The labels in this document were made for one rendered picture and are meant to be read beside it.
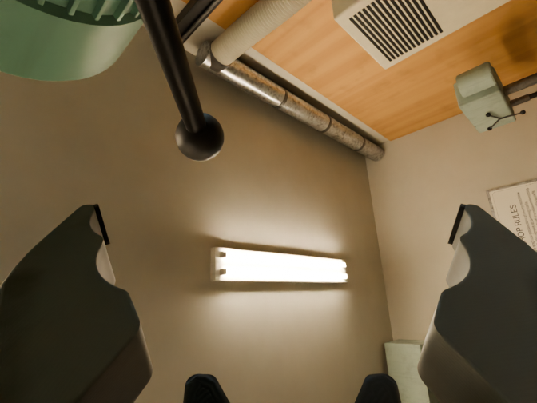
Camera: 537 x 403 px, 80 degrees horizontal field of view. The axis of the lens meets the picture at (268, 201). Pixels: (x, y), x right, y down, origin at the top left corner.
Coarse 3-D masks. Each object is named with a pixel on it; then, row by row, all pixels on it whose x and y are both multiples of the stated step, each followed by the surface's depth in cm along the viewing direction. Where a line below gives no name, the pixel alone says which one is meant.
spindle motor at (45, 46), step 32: (0, 0) 19; (32, 0) 19; (64, 0) 20; (96, 0) 21; (128, 0) 21; (0, 32) 21; (32, 32) 21; (64, 32) 22; (96, 32) 23; (128, 32) 26; (0, 64) 24; (32, 64) 24; (64, 64) 25; (96, 64) 27
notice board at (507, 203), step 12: (492, 192) 258; (504, 192) 253; (516, 192) 247; (528, 192) 242; (492, 204) 257; (504, 204) 251; (516, 204) 246; (528, 204) 241; (492, 216) 256; (504, 216) 250; (516, 216) 244; (528, 216) 239; (516, 228) 243; (528, 228) 238; (528, 240) 237
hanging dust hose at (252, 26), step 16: (272, 0) 156; (288, 0) 153; (304, 0) 154; (256, 16) 164; (272, 16) 162; (288, 16) 161; (224, 32) 181; (240, 32) 173; (256, 32) 170; (224, 48) 182; (240, 48) 181; (224, 64) 192
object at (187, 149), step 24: (144, 0) 13; (168, 0) 13; (144, 24) 14; (168, 24) 14; (168, 48) 15; (168, 72) 16; (192, 96) 18; (192, 120) 20; (216, 120) 23; (192, 144) 22; (216, 144) 23
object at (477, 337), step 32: (480, 224) 10; (480, 256) 9; (512, 256) 9; (448, 288) 8; (480, 288) 8; (512, 288) 8; (448, 320) 7; (480, 320) 7; (512, 320) 7; (448, 352) 6; (480, 352) 6; (512, 352) 6; (448, 384) 6; (480, 384) 6; (512, 384) 6
